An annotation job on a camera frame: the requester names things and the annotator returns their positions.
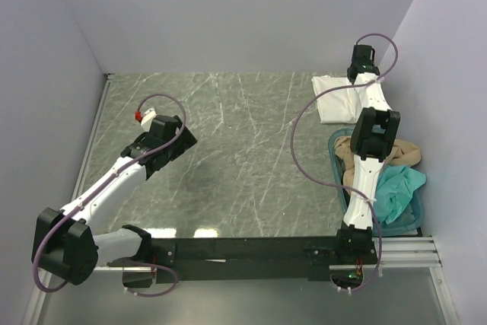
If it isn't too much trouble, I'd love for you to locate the white t shirt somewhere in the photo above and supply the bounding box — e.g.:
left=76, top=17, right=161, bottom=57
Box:
left=311, top=75, right=364, bottom=124

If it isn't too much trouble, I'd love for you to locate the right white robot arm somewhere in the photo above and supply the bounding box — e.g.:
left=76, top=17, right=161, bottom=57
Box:
left=334, top=44, right=400, bottom=263

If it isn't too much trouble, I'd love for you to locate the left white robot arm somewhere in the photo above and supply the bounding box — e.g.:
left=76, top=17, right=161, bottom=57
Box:
left=31, top=114, right=197, bottom=285

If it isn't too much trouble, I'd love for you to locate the beige t shirt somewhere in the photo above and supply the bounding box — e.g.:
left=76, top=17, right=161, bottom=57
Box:
left=332, top=136, right=422, bottom=186

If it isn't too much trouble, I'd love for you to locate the black base beam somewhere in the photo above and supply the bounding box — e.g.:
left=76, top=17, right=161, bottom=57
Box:
left=152, top=237, right=344, bottom=282

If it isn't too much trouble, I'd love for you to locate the teal t shirt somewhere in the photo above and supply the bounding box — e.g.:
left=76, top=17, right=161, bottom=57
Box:
left=374, top=165, right=427, bottom=225

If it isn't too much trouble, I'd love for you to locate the teal plastic basket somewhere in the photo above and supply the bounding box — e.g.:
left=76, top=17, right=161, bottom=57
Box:
left=328, top=127, right=425, bottom=237

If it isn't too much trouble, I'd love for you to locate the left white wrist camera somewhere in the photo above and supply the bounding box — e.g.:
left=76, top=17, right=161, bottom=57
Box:
left=135, top=107, right=157, bottom=132

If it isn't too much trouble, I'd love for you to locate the right aluminium rail frame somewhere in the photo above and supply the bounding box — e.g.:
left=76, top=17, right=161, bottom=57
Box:
left=380, top=237, right=442, bottom=268

